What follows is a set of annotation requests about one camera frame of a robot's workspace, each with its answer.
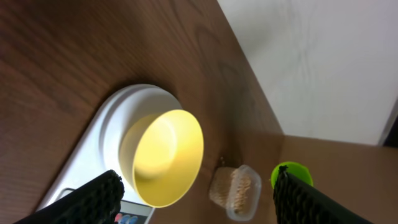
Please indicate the white digital kitchen scale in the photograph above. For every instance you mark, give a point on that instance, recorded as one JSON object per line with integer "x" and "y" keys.
{"x": 98, "y": 149}

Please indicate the yellow plastic bowl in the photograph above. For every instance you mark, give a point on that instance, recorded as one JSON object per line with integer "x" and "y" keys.
{"x": 160, "y": 156}

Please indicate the clear container of soybeans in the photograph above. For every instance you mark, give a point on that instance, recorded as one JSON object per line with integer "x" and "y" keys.
{"x": 237, "y": 190}

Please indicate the green plastic measuring scoop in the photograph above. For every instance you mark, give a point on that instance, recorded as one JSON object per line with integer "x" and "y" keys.
{"x": 295, "y": 168}

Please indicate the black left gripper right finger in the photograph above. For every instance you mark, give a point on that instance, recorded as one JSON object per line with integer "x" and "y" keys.
{"x": 297, "y": 202}

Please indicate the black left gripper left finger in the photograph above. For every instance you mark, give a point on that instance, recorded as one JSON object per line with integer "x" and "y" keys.
{"x": 96, "y": 202}

